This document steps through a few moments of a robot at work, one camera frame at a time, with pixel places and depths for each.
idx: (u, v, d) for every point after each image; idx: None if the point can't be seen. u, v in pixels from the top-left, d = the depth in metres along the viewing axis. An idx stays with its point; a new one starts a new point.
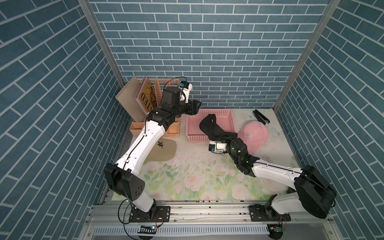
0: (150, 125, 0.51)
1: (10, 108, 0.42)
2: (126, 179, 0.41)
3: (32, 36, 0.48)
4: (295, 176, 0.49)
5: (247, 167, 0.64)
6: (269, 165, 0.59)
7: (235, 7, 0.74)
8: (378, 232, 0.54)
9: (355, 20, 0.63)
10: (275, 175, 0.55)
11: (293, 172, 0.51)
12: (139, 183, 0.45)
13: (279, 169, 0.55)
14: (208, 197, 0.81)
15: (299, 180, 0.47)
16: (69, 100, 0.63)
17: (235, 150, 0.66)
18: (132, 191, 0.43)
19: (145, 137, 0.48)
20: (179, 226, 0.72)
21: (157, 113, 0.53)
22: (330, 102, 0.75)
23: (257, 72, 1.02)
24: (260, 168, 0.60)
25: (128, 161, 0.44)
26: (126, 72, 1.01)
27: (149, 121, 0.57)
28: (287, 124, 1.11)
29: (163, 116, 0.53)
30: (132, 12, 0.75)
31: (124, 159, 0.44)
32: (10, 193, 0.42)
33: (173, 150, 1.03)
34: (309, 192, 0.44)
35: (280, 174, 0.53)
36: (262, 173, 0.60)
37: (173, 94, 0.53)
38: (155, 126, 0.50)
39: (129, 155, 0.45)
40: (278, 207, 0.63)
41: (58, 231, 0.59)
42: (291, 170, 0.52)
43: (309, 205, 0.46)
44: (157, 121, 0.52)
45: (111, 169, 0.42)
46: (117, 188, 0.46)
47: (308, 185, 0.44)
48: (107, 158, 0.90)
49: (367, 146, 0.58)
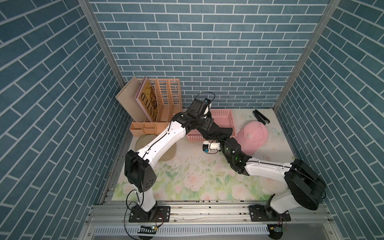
0: (174, 125, 0.55)
1: (10, 108, 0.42)
2: (143, 169, 0.44)
3: (32, 36, 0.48)
4: (285, 171, 0.50)
5: (240, 166, 0.66)
6: (261, 163, 0.60)
7: (235, 7, 0.74)
8: (378, 232, 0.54)
9: (355, 20, 0.63)
10: (267, 172, 0.56)
11: (283, 168, 0.52)
12: (151, 177, 0.47)
13: (270, 165, 0.56)
14: (208, 197, 0.81)
15: (289, 174, 0.48)
16: (69, 100, 0.63)
17: (229, 150, 0.66)
18: (143, 184, 0.46)
19: (167, 135, 0.52)
20: (179, 226, 0.72)
21: (182, 117, 0.57)
22: (329, 102, 0.75)
23: (257, 73, 1.02)
24: (253, 166, 0.61)
25: (148, 152, 0.47)
26: (126, 72, 1.01)
27: (174, 121, 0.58)
28: (287, 124, 1.11)
29: (187, 120, 0.56)
30: (132, 13, 0.75)
31: (145, 149, 0.48)
32: (9, 193, 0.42)
33: (173, 150, 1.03)
34: (299, 185, 0.45)
35: (271, 170, 0.54)
36: (255, 171, 0.61)
37: (202, 104, 0.60)
38: (179, 127, 0.54)
39: (150, 147, 0.48)
40: (276, 206, 0.63)
41: (58, 231, 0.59)
42: (281, 165, 0.54)
43: (302, 198, 0.46)
44: (181, 123, 0.55)
45: (132, 155, 0.46)
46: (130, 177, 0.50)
47: (297, 178, 0.46)
48: (107, 158, 0.90)
49: (367, 146, 0.58)
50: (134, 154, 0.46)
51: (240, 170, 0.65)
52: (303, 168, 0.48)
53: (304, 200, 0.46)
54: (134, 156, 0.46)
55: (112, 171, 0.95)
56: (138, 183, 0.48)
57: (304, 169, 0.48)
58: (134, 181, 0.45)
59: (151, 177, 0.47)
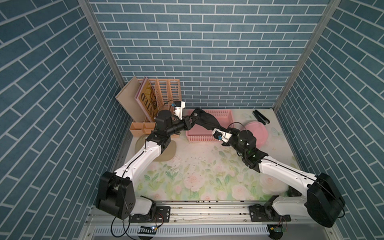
0: (150, 143, 0.57)
1: (10, 108, 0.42)
2: (124, 187, 0.41)
3: (32, 36, 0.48)
4: (308, 183, 0.46)
5: (254, 161, 0.62)
6: (278, 165, 0.56)
7: (235, 7, 0.74)
8: (378, 232, 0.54)
9: (355, 20, 0.63)
10: (285, 177, 0.52)
11: (306, 178, 0.48)
12: (131, 198, 0.43)
13: (290, 171, 0.52)
14: (208, 197, 0.81)
15: (312, 188, 0.44)
16: (69, 100, 0.63)
17: (242, 142, 0.63)
18: (123, 207, 0.41)
19: (144, 153, 0.52)
20: (179, 226, 0.72)
21: (156, 136, 0.60)
22: (330, 102, 0.75)
23: (257, 73, 1.02)
24: (269, 166, 0.57)
25: (127, 170, 0.45)
26: (127, 72, 1.01)
27: (149, 141, 0.58)
28: (287, 124, 1.11)
29: (161, 139, 0.60)
30: (132, 13, 0.75)
31: (123, 168, 0.46)
32: (9, 194, 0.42)
33: (173, 150, 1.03)
34: (321, 202, 0.42)
35: (291, 177, 0.50)
36: (269, 171, 0.58)
37: (166, 120, 0.58)
38: (155, 144, 0.56)
39: (128, 166, 0.47)
40: (283, 208, 0.61)
41: (58, 231, 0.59)
42: (304, 175, 0.49)
43: (317, 213, 0.44)
44: (155, 142, 0.58)
45: (108, 178, 0.42)
46: (105, 204, 0.43)
47: (320, 193, 0.42)
48: (107, 158, 0.90)
49: (367, 146, 0.58)
50: (110, 176, 0.43)
51: (253, 165, 0.62)
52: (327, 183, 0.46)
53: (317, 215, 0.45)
54: (111, 178, 0.42)
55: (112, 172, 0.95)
56: (116, 209, 0.42)
57: (329, 185, 0.46)
58: (112, 207, 0.42)
59: (131, 199, 0.43)
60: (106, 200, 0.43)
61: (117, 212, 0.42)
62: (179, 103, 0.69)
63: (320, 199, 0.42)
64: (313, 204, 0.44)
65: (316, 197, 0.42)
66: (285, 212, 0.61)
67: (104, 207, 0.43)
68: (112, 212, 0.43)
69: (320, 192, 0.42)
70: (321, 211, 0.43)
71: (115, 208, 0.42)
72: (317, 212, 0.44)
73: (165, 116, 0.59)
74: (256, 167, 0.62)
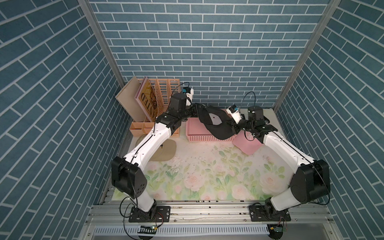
0: (159, 127, 0.55)
1: (10, 108, 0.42)
2: (133, 172, 0.43)
3: (32, 36, 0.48)
4: (303, 162, 0.48)
5: (260, 130, 0.63)
6: (283, 140, 0.57)
7: (235, 7, 0.74)
8: (378, 232, 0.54)
9: (355, 20, 0.63)
10: (284, 152, 0.54)
11: (304, 158, 0.49)
12: (142, 180, 0.45)
13: (291, 148, 0.53)
14: (208, 197, 0.81)
15: (304, 166, 0.46)
16: (69, 100, 0.63)
17: (250, 112, 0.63)
18: (134, 189, 0.44)
19: (153, 137, 0.51)
20: (179, 226, 0.72)
21: (165, 118, 0.58)
22: (329, 102, 0.75)
23: (257, 72, 1.02)
24: (273, 139, 0.58)
25: (136, 155, 0.46)
26: (126, 72, 1.01)
27: (158, 124, 0.56)
28: (287, 124, 1.11)
29: (171, 121, 0.57)
30: (132, 13, 0.75)
31: (132, 154, 0.47)
32: (10, 193, 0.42)
33: (173, 149, 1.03)
34: (306, 180, 0.44)
35: (289, 154, 0.52)
36: (272, 145, 0.59)
37: (180, 100, 0.57)
38: (163, 128, 0.55)
39: (137, 151, 0.47)
40: (276, 201, 0.65)
41: (58, 231, 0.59)
42: (303, 155, 0.50)
43: (298, 189, 0.48)
44: (165, 124, 0.56)
45: (118, 163, 0.44)
46: (119, 184, 0.47)
47: (310, 173, 0.44)
48: (107, 158, 0.90)
49: (367, 146, 0.58)
50: (121, 161, 0.44)
51: (258, 134, 0.63)
52: (322, 170, 0.47)
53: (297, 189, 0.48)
54: (121, 163, 0.44)
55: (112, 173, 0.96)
56: (129, 189, 0.46)
57: (322, 172, 0.47)
58: (125, 188, 0.46)
59: (142, 181, 0.46)
60: (120, 181, 0.46)
61: (130, 193, 0.46)
62: (189, 90, 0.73)
63: (306, 176, 0.44)
64: (299, 180, 0.47)
65: (304, 174, 0.44)
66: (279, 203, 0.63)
67: (118, 187, 0.47)
68: (126, 192, 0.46)
69: (311, 172, 0.44)
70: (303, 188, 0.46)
71: (128, 189, 0.46)
72: (299, 187, 0.47)
73: (180, 96, 0.58)
74: (261, 137, 0.64)
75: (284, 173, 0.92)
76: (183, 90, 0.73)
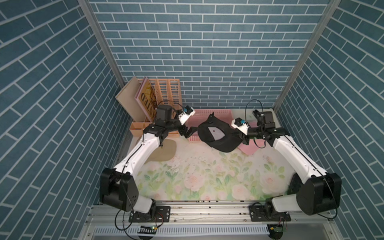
0: (148, 136, 0.56)
1: (10, 108, 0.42)
2: (126, 181, 0.41)
3: (32, 36, 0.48)
4: (314, 174, 0.45)
5: (271, 133, 0.61)
6: (295, 147, 0.54)
7: (235, 7, 0.74)
8: (378, 232, 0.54)
9: (355, 20, 0.63)
10: (294, 160, 0.52)
11: (316, 169, 0.46)
12: (134, 191, 0.44)
13: (303, 157, 0.50)
14: (208, 197, 0.81)
15: (315, 178, 0.44)
16: (69, 100, 0.63)
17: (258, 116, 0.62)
18: (126, 201, 0.42)
19: (142, 146, 0.52)
20: (179, 226, 0.72)
21: (153, 128, 0.59)
22: (329, 102, 0.75)
23: (257, 73, 1.02)
24: (284, 144, 0.55)
25: (127, 165, 0.45)
26: (127, 72, 1.01)
27: (147, 133, 0.57)
28: (287, 123, 1.11)
29: (159, 130, 0.59)
30: (132, 13, 0.75)
31: (123, 163, 0.46)
32: (10, 193, 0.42)
33: (173, 150, 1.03)
34: (316, 192, 0.42)
35: (300, 162, 0.49)
36: (282, 148, 0.56)
37: (166, 110, 0.60)
38: (152, 137, 0.56)
39: (128, 161, 0.46)
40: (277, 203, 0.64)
41: (58, 231, 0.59)
42: (314, 166, 0.47)
43: (304, 199, 0.46)
44: (153, 133, 0.57)
45: (108, 174, 0.42)
46: (109, 199, 0.44)
47: (320, 186, 0.42)
48: (107, 158, 0.90)
49: (367, 146, 0.58)
50: (110, 172, 0.43)
51: (269, 136, 0.60)
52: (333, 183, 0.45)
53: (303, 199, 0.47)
54: (112, 173, 0.42)
55: None
56: (120, 203, 0.43)
57: (333, 185, 0.45)
58: (116, 202, 0.43)
59: (134, 192, 0.44)
60: (109, 195, 0.44)
61: (121, 206, 0.43)
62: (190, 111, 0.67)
63: (316, 189, 0.41)
64: (306, 190, 0.45)
65: (313, 186, 0.42)
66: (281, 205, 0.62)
67: (107, 203, 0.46)
68: (117, 206, 0.44)
69: (321, 185, 0.42)
70: (310, 199, 0.44)
71: (119, 202, 0.43)
72: (305, 198, 0.46)
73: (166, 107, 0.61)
74: (272, 140, 0.61)
75: (284, 173, 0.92)
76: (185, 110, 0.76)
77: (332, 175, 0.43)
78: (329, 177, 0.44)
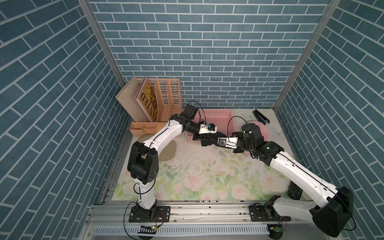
0: (173, 122, 0.62)
1: (10, 108, 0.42)
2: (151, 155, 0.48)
3: (32, 36, 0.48)
4: (329, 195, 0.42)
5: (265, 152, 0.55)
6: (296, 165, 0.50)
7: (235, 7, 0.74)
8: (378, 232, 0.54)
9: (355, 20, 0.63)
10: (301, 181, 0.47)
11: (327, 189, 0.43)
12: (155, 167, 0.50)
13: (308, 176, 0.47)
14: (208, 197, 0.81)
15: (332, 201, 0.41)
16: (69, 100, 0.63)
17: (246, 133, 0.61)
18: (149, 173, 0.49)
19: (167, 130, 0.58)
20: (179, 226, 0.72)
21: (178, 117, 0.66)
22: (329, 102, 0.75)
23: (257, 72, 1.02)
24: (284, 165, 0.51)
25: (154, 141, 0.53)
26: (126, 72, 1.01)
27: (172, 120, 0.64)
28: (287, 123, 1.11)
29: (183, 120, 0.64)
30: (132, 13, 0.75)
31: (150, 140, 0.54)
32: (9, 193, 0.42)
33: (173, 150, 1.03)
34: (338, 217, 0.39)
35: (308, 184, 0.46)
36: (282, 169, 0.52)
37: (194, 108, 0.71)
38: (177, 123, 0.62)
39: (154, 139, 0.54)
40: (279, 207, 0.63)
41: (58, 231, 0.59)
42: (324, 184, 0.44)
43: (324, 223, 0.44)
44: (178, 121, 0.63)
45: (138, 146, 0.50)
46: (134, 168, 0.52)
47: (339, 209, 0.39)
48: (107, 158, 0.90)
49: (367, 146, 0.58)
50: (140, 145, 0.50)
51: (264, 156, 0.55)
52: (348, 199, 0.43)
53: (318, 222, 0.45)
54: (140, 147, 0.50)
55: (112, 171, 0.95)
56: (143, 174, 0.50)
57: (348, 201, 0.43)
58: (138, 174, 0.51)
59: (156, 167, 0.50)
60: (135, 165, 0.51)
61: (143, 177, 0.51)
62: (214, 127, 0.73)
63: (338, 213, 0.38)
64: (324, 214, 0.42)
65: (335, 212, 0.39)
66: (285, 212, 0.61)
67: (132, 172, 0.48)
68: (140, 177, 0.55)
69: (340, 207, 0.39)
70: (330, 223, 0.42)
71: (142, 173, 0.50)
72: (321, 221, 0.44)
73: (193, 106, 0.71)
74: (267, 159, 0.55)
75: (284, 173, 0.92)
76: (209, 125, 0.78)
77: (343, 191, 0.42)
78: (342, 193, 0.42)
